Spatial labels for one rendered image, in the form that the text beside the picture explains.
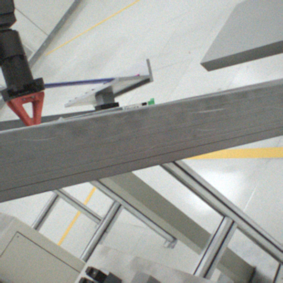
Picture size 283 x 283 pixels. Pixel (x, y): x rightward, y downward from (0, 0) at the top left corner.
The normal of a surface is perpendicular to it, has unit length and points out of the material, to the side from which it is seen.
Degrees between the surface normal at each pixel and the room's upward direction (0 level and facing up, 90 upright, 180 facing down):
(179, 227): 90
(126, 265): 0
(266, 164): 0
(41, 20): 90
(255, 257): 0
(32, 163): 90
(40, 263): 90
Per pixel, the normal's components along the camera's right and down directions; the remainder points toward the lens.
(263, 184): -0.72, -0.59
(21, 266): 0.47, -0.04
